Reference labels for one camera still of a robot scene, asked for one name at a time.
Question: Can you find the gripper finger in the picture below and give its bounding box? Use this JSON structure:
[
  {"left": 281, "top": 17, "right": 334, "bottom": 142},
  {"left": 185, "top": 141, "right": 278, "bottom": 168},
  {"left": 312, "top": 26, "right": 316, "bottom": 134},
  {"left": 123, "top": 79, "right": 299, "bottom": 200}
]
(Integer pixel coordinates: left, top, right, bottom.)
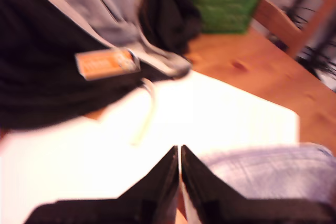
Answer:
[
  {"left": 181, "top": 144, "right": 246, "bottom": 209},
  {"left": 117, "top": 145, "right": 180, "bottom": 209}
]

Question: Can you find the purple snakeskin zip pouch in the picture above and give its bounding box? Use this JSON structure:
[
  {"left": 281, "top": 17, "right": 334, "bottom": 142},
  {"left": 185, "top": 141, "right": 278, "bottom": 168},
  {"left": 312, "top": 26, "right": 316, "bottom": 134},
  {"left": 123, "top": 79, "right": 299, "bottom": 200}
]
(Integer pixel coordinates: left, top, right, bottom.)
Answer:
[{"left": 195, "top": 142, "right": 336, "bottom": 201}]

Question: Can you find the white printed letter sheet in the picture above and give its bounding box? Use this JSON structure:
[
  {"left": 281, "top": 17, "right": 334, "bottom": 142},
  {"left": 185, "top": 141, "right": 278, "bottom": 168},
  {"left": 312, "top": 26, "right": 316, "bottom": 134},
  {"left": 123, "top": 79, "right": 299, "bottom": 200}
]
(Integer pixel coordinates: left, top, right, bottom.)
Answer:
[{"left": 0, "top": 71, "right": 300, "bottom": 224}]

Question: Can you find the orange rectangular garment tag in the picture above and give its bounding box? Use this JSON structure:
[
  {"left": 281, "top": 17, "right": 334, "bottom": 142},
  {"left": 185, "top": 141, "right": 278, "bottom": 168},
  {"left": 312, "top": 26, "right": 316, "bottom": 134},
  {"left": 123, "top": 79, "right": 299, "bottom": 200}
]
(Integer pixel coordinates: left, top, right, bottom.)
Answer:
[{"left": 75, "top": 47, "right": 141, "bottom": 81}]

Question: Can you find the black and grey jacket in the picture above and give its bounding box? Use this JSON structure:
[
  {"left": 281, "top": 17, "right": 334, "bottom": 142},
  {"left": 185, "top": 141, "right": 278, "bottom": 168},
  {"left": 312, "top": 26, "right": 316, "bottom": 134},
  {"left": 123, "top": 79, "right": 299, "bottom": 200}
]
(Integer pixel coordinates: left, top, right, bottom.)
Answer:
[{"left": 0, "top": 0, "right": 203, "bottom": 146}]

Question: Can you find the silver green Canagan food bag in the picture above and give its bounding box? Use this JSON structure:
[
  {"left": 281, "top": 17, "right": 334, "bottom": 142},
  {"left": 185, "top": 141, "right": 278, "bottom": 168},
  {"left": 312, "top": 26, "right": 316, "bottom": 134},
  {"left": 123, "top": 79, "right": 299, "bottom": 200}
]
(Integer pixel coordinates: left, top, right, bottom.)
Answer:
[{"left": 181, "top": 0, "right": 266, "bottom": 35}]

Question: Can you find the wooden chair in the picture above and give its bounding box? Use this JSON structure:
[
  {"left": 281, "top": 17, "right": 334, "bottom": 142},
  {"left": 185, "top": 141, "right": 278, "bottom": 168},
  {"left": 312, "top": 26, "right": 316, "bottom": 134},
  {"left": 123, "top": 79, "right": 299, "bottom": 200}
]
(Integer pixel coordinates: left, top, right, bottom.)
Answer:
[{"left": 251, "top": 0, "right": 336, "bottom": 59}]

